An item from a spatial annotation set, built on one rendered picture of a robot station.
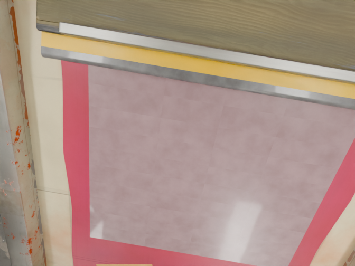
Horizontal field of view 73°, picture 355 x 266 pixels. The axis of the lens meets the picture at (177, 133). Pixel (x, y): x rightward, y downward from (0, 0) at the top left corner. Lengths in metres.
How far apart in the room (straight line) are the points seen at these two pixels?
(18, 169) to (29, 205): 0.07
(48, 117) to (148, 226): 0.23
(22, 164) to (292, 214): 0.39
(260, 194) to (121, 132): 0.22
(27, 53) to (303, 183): 0.40
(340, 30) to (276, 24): 0.06
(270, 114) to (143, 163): 0.18
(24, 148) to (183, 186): 0.23
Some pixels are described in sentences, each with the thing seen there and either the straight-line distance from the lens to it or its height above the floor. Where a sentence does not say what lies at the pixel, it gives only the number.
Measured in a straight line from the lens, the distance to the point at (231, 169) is 0.35.
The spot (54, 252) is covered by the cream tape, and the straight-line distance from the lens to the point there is 0.54.
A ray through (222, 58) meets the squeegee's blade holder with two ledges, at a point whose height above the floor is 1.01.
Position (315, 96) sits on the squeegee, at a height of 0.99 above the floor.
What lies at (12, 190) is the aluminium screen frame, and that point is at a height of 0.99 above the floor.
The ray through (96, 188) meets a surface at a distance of 0.40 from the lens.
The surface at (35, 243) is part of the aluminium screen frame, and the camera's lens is 0.50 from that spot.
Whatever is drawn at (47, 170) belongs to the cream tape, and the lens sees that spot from 0.41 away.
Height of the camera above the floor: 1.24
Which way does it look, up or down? 65 degrees down
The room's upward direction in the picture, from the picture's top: 169 degrees counter-clockwise
